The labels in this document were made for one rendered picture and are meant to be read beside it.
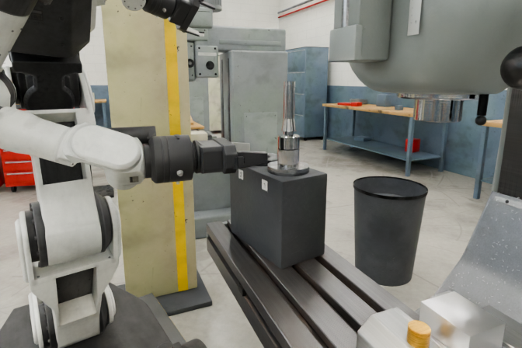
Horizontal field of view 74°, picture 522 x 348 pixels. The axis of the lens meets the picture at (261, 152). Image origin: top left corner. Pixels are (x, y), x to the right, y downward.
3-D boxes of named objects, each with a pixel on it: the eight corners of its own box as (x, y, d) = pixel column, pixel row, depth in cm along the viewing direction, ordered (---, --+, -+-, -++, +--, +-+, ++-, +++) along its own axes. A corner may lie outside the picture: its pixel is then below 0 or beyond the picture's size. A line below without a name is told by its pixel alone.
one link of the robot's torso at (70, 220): (29, 271, 79) (1, 81, 86) (111, 249, 89) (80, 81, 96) (29, 271, 67) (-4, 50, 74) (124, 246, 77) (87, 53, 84)
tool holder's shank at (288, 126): (277, 134, 74) (278, 81, 72) (289, 133, 76) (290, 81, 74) (287, 137, 72) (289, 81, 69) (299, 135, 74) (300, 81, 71)
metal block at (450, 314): (462, 389, 35) (470, 336, 34) (415, 347, 40) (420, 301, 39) (498, 373, 37) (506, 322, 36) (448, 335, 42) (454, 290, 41)
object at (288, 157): (273, 165, 75) (273, 139, 74) (288, 161, 78) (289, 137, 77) (287, 168, 72) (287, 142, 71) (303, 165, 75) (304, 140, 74)
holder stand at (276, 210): (280, 270, 71) (281, 175, 67) (230, 231, 89) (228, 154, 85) (325, 254, 77) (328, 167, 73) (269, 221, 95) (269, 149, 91)
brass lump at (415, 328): (418, 352, 35) (419, 336, 35) (401, 337, 37) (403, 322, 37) (434, 346, 36) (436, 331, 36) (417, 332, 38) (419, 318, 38)
